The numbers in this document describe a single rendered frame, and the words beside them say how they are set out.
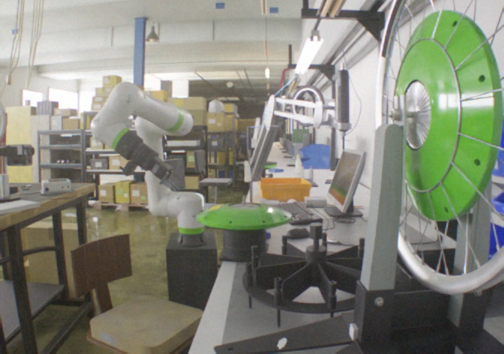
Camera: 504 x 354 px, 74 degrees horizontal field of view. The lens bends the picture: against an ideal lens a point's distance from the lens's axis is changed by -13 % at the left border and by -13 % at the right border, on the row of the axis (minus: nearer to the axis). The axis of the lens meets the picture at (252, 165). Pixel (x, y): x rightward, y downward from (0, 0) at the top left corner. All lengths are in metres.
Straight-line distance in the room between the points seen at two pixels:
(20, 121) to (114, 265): 6.64
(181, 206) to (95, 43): 9.36
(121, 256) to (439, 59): 1.50
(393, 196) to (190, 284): 1.43
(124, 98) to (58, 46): 10.21
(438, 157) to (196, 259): 1.45
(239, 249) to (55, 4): 6.88
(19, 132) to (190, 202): 6.62
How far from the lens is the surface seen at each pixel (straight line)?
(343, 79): 1.21
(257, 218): 1.17
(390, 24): 0.78
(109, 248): 1.70
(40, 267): 3.15
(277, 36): 9.89
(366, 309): 0.60
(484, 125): 0.48
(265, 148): 1.71
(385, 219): 0.57
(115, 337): 1.48
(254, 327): 0.86
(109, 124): 1.35
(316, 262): 0.92
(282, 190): 2.35
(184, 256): 1.83
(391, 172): 0.56
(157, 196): 1.87
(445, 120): 0.51
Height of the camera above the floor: 1.33
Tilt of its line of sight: 5 degrees down
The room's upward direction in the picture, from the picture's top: straight up
